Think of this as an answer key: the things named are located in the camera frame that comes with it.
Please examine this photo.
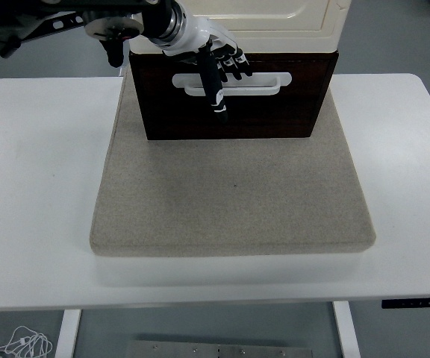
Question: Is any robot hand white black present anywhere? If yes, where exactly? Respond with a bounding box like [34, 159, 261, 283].
[161, 12, 255, 122]

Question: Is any dark wooden drawer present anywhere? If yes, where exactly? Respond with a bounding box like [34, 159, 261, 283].
[129, 54, 335, 131]

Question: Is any white drawer handle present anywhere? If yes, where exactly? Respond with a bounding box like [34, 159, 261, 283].
[171, 72, 293, 98]

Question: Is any cream cabinet door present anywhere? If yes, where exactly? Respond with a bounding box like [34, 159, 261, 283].
[196, 0, 331, 34]

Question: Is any cream cabinet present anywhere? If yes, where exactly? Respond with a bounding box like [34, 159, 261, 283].
[129, 0, 352, 55]

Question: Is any dark wooden drawer case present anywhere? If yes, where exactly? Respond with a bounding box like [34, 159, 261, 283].
[128, 50, 340, 142]

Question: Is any beige fabric mat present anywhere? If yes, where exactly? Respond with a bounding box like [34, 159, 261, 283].
[89, 74, 377, 257]

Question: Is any white table leg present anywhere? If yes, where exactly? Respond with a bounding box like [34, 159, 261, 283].
[331, 301, 362, 358]
[53, 309, 84, 358]

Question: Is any black table control panel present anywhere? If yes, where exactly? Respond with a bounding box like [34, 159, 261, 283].
[381, 297, 430, 310]

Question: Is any white cable bundle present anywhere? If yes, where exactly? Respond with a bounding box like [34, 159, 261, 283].
[0, 324, 54, 358]

